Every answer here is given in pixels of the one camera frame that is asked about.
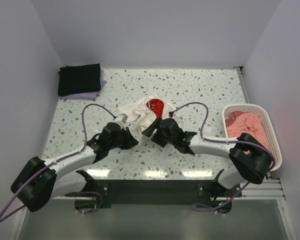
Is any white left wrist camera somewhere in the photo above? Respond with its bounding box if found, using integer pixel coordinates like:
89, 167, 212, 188
113, 113, 128, 124

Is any white plastic laundry basket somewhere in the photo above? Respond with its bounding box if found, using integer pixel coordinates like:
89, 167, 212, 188
222, 103, 283, 172

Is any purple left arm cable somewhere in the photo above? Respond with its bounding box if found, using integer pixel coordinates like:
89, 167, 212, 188
0, 103, 120, 224

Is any folded purple t shirt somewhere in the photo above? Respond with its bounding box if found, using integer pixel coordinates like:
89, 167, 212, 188
59, 69, 107, 101

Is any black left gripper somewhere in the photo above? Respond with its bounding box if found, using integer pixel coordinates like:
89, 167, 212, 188
108, 126, 139, 150

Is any pink t shirt in basket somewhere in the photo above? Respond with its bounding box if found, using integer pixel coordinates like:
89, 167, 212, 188
225, 110, 269, 150

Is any white t shirt red print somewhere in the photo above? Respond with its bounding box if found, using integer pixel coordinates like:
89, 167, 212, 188
117, 93, 177, 146

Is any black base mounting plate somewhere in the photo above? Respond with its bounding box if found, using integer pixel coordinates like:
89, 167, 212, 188
65, 179, 242, 214

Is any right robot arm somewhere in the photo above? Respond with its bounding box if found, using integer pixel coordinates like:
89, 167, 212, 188
142, 118, 276, 197

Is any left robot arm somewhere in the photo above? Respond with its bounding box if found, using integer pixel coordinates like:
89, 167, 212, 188
10, 121, 139, 212

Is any folded black t shirt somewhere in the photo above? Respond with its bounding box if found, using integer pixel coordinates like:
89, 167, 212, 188
58, 63, 101, 97

